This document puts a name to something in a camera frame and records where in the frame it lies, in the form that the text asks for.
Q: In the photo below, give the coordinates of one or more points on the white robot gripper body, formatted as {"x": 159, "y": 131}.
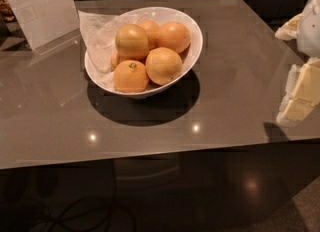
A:
{"x": 310, "y": 31}

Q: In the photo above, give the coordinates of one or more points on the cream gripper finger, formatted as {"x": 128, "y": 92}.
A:
{"x": 302, "y": 93}
{"x": 288, "y": 31}

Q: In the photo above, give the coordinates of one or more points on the white ceramic bowl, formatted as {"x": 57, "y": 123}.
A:
{"x": 162, "y": 15}

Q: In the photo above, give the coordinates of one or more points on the orange with green stem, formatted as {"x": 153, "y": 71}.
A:
{"x": 130, "y": 76}

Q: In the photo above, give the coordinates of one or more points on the small hidden orange left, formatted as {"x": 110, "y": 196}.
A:
{"x": 116, "y": 59}

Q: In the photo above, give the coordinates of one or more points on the white paper napkin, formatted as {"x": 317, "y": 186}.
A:
{"x": 98, "y": 32}

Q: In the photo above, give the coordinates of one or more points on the clear acrylic sign holder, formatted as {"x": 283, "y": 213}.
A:
{"x": 44, "y": 21}

